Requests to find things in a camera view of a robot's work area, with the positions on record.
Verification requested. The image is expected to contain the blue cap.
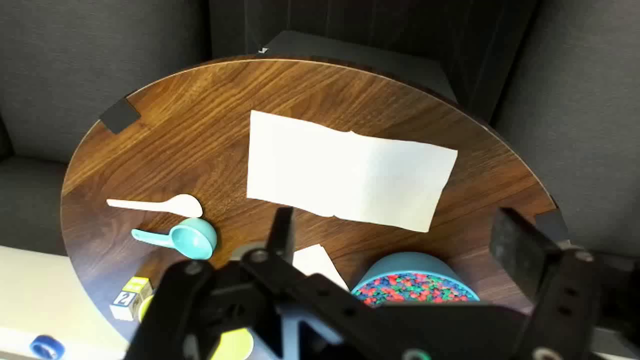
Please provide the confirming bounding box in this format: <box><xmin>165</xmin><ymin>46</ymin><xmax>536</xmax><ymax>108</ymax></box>
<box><xmin>29</xmin><ymin>335</ymin><xmax>69</xmax><ymax>360</ymax></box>

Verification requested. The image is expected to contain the teal measuring scoop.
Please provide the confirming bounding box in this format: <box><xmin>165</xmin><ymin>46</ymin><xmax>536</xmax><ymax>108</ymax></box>
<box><xmin>131</xmin><ymin>216</ymin><xmax>220</xmax><ymax>262</ymax></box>

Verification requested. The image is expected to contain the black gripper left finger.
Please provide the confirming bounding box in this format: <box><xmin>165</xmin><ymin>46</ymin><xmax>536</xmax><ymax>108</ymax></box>
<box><xmin>126</xmin><ymin>206</ymin><xmax>402</xmax><ymax>360</ymax></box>

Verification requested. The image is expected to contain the large white paper towel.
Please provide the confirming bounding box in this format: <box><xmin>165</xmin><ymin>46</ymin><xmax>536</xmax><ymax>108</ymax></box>
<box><xmin>246</xmin><ymin>108</ymin><xmax>461</xmax><ymax>234</ymax></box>

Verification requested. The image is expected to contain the blue bowl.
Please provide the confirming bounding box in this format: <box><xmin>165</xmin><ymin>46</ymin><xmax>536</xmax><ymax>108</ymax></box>
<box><xmin>351</xmin><ymin>250</ymin><xmax>483</xmax><ymax>309</ymax></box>

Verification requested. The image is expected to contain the yellow bowl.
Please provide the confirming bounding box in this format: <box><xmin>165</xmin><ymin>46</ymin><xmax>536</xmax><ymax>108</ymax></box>
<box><xmin>211</xmin><ymin>327</ymin><xmax>257</xmax><ymax>360</ymax></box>

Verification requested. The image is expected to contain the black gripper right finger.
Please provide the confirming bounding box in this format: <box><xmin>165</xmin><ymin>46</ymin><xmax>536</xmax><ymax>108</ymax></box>
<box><xmin>491</xmin><ymin>206</ymin><xmax>605</xmax><ymax>360</ymax></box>

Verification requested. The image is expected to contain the colourful cereal pile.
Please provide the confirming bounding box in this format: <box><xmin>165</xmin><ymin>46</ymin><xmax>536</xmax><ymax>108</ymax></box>
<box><xmin>357</xmin><ymin>270</ymin><xmax>472</xmax><ymax>309</ymax></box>

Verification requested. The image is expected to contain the small square white napkin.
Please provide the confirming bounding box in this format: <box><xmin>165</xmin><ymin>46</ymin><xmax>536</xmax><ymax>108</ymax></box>
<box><xmin>290</xmin><ymin>242</ymin><xmax>351</xmax><ymax>292</ymax></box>

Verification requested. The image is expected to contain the white plastic spoon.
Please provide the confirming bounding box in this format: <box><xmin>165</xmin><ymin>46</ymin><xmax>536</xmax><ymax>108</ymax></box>
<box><xmin>106</xmin><ymin>192</ymin><xmax>205</xmax><ymax>221</ymax></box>

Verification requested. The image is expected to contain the small yellow white box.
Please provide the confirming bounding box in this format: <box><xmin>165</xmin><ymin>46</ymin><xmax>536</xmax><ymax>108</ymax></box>
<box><xmin>108</xmin><ymin>277</ymin><xmax>156</xmax><ymax>324</ymax></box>

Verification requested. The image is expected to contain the black tape patch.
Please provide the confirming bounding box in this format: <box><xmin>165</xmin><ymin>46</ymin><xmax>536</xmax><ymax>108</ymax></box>
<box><xmin>99</xmin><ymin>98</ymin><xmax>142</xmax><ymax>134</ymax></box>

